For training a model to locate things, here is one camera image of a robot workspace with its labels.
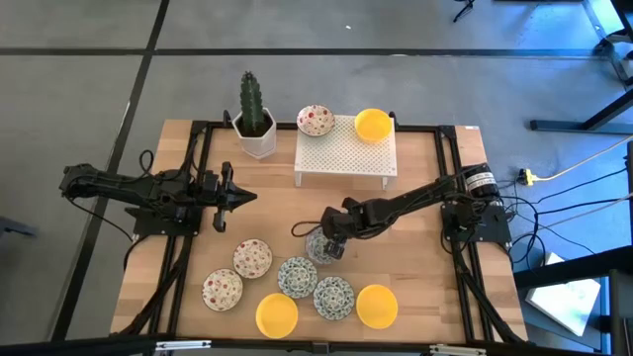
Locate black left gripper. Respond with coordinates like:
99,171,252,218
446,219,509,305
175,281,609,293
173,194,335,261
201,161,258,232

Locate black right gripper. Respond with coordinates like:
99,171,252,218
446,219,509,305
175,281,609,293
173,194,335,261
319,206,355,261

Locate blue floral bowl teal outside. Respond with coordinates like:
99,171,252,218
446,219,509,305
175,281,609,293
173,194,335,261
313,275,356,321
305,225,345,266
277,255,319,300

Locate red floral bowl green outside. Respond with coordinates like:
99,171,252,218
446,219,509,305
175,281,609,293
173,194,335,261
296,104,336,137
201,268,244,312
232,238,274,280

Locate yellow mini bowl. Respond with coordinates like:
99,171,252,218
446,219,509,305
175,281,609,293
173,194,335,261
254,292,300,340
355,284,400,330
353,108,394,144

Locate white hexagonal plant pot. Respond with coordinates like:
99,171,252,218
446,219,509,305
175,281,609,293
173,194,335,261
231,107,278,160

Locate white perforated metal rack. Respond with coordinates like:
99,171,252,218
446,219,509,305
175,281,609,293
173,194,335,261
293,114,399,191

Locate green cactus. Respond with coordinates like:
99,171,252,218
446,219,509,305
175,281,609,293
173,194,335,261
239,70,266,135

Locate dark grey floor object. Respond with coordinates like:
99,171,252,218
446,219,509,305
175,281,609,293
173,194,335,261
0,215,40,239

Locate white flat panel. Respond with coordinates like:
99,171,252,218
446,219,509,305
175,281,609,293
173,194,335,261
524,251,602,337

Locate dark side table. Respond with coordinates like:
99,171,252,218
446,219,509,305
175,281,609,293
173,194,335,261
512,244,633,356

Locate black tripod leg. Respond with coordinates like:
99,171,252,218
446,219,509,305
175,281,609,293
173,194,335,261
452,0,477,24

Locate grey metal table foot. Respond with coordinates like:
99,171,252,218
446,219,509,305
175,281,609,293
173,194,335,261
583,0,633,93

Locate black aluminium table frame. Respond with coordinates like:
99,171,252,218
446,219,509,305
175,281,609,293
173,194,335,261
111,109,530,356

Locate silver metal bracket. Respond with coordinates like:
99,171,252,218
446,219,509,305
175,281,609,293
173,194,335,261
154,339,213,352
428,344,489,356

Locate pale yellow floor cable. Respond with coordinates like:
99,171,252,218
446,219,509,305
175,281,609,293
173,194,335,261
536,133,633,182

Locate black desk leg frame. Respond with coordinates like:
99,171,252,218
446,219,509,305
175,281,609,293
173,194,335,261
529,88,633,135

